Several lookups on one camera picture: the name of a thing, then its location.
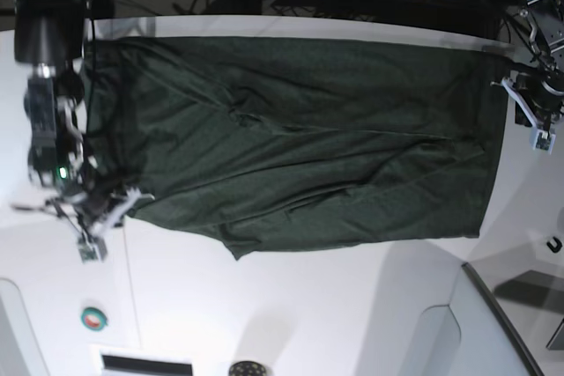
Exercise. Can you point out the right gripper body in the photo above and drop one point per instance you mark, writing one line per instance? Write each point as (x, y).
(98, 202)

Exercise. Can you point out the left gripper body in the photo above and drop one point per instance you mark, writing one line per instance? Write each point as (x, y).
(536, 96)

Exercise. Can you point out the dark green t-shirt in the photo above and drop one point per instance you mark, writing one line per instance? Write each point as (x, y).
(290, 145)

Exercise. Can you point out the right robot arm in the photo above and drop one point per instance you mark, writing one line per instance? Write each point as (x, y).
(50, 37)

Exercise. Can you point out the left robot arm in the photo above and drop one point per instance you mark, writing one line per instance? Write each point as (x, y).
(543, 23)

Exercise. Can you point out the green tape roll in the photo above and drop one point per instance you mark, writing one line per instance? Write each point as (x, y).
(93, 319)

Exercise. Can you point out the black U-shaped hook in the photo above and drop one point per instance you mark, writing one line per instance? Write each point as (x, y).
(554, 245)

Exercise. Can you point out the grey metal tray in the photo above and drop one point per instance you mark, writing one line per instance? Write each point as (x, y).
(530, 302)

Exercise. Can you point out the black perforated round object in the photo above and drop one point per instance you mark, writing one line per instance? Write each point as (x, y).
(247, 368)

